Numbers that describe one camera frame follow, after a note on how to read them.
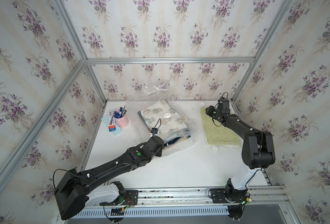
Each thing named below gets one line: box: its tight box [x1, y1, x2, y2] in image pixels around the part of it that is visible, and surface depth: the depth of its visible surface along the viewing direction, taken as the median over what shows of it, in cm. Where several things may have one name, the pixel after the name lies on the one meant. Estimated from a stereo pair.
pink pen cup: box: [113, 109, 130, 129], surface depth 100 cm
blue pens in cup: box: [113, 104, 128, 119], surface depth 100 cm
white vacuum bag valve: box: [163, 112, 172, 119], surface depth 97 cm
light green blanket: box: [200, 106, 242, 149], surface depth 95 cm
